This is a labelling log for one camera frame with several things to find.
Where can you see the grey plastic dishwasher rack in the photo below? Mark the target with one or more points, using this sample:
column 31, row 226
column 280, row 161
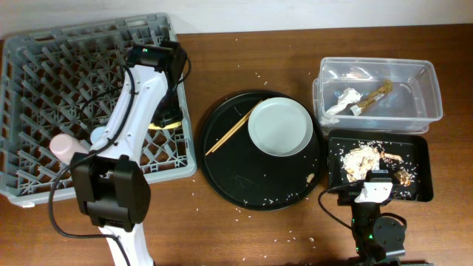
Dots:
column 64, row 80

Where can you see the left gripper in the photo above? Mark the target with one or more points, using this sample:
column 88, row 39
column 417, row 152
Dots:
column 172, row 117

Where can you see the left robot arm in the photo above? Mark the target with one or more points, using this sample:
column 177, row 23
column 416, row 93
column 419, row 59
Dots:
column 109, row 185

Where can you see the blue plastic cup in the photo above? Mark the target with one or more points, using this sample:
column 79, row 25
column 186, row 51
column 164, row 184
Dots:
column 96, row 134

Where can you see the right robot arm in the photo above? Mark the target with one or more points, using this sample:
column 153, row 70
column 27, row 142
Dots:
column 379, row 237

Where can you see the white napkin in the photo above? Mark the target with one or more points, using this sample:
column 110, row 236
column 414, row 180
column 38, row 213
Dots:
column 349, row 96

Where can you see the wooden chopstick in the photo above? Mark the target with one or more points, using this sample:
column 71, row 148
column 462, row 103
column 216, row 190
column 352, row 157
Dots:
column 224, row 122
column 232, row 131

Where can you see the yellow bowl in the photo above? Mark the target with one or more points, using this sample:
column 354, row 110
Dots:
column 165, row 127

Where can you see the pink plastic cup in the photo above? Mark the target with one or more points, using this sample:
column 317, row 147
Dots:
column 64, row 146

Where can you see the black rectangular tray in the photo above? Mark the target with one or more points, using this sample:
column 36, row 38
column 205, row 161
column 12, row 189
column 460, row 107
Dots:
column 420, row 190

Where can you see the brown snack wrapper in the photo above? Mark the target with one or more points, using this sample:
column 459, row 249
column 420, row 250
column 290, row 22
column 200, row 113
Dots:
column 369, row 100

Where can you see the round black serving tray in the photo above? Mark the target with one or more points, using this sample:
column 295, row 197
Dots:
column 246, row 176

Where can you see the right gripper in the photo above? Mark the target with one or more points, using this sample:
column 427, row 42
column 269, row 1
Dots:
column 348, row 195

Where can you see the clear plastic waste bin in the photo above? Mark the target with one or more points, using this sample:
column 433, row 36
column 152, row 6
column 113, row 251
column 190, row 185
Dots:
column 414, row 102

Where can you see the food scraps and rice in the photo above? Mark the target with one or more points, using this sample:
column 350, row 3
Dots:
column 363, row 156

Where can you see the grey round plate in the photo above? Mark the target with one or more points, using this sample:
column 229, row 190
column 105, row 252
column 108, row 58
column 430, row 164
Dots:
column 280, row 127

